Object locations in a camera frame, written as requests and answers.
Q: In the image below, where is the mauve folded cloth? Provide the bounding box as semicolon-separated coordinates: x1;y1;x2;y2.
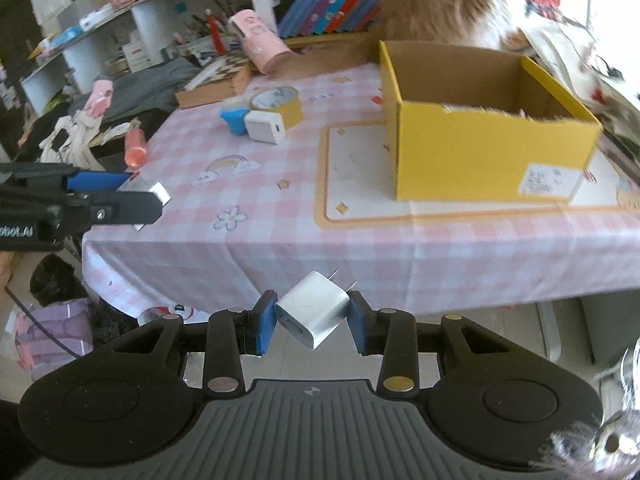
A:
292;37;383;78

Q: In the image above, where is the pen holder with pens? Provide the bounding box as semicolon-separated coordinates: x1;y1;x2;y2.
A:
165;0;241;61

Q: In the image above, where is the black trash bag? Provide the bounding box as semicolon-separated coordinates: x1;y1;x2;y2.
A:
29;255;91;308

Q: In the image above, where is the crumpled white paper bag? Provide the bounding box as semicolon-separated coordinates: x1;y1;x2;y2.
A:
505;20;640;161

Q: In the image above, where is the grey cloth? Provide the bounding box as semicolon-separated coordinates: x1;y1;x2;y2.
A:
70;57;201;123

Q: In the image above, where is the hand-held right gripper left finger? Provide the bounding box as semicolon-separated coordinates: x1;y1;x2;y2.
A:
107;290;278;395

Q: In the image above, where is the blue tissue packet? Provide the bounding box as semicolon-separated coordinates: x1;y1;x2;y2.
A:
37;27;83;53

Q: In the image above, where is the pink cylindrical case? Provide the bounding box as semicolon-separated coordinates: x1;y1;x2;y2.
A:
228;8;293;75

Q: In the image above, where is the yellow cardboard box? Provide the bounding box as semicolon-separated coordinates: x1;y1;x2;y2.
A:
377;40;604;203

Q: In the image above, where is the wooden chess box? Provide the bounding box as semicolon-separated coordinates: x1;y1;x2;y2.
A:
175;55;253;110

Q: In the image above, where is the yellow tape roll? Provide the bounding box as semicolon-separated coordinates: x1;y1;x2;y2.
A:
248;86;304;126

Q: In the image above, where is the red slender ornament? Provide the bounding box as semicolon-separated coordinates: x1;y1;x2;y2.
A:
205;8;224;53

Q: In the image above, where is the white printed packet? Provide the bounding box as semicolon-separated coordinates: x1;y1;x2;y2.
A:
79;4;115;31

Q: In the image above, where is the small blue box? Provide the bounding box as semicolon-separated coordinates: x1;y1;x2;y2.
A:
220;107;249;136

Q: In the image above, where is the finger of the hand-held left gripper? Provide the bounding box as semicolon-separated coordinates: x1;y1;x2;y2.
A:
82;191;164;228
0;161;133;196

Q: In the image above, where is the pink purple backpack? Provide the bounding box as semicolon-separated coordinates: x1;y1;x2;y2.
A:
12;297;96;381

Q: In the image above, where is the orange pink bottle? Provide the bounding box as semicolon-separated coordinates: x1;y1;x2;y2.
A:
124;119;149;171

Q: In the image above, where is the row of colourful books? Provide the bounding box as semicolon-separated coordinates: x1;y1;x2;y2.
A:
277;0;408;38

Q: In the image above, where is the white garment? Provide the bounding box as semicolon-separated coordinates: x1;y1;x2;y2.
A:
39;115;106;171

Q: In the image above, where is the fluffy orange white cat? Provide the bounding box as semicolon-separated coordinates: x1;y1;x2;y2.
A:
382;0;531;53

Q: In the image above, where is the small white box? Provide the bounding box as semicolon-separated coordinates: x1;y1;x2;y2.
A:
243;110;287;146

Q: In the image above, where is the pink glove with white patch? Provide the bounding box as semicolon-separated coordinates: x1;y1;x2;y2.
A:
82;77;113;118

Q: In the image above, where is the white charger plug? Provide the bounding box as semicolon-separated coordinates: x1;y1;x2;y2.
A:
275;270;358;351

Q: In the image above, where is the white box with red stripe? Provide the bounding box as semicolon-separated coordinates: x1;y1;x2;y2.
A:
121;35;151;72

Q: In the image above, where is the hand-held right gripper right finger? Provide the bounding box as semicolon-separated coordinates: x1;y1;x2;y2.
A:
347;292;508;395

